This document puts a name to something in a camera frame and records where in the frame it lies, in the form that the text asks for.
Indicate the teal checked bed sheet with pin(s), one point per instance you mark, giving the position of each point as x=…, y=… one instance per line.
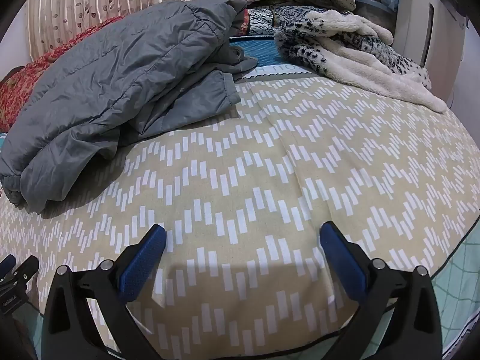
x=455, y=288

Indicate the beige zigzag patterned bed sheet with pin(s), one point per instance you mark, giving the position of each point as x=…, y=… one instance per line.
x=240, y=213

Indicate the blue patterned pillow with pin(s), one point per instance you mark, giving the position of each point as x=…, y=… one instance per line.
x=270, y=50

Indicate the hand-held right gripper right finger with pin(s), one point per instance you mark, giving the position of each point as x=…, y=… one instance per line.
x=343, y=260

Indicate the white appliance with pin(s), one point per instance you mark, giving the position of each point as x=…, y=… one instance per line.
x=427, y=26

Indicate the striped floral curtain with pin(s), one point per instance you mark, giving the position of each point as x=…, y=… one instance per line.
x=93, y=3

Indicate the grey padded jacket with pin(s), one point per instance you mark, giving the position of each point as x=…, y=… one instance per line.
x=112, y=93

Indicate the red patterned blanket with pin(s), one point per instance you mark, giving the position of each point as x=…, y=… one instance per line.
x=33, y=75

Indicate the white fleece spotted blanket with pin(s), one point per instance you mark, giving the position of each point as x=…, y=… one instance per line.
x=356, y=52

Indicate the dark patterned cloth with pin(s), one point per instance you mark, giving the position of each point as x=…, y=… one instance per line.
x=277, y=17

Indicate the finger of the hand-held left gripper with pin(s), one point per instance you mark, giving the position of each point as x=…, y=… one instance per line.
x=17, y=275

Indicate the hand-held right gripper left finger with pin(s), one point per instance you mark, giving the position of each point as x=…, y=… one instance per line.
x=144, y=260

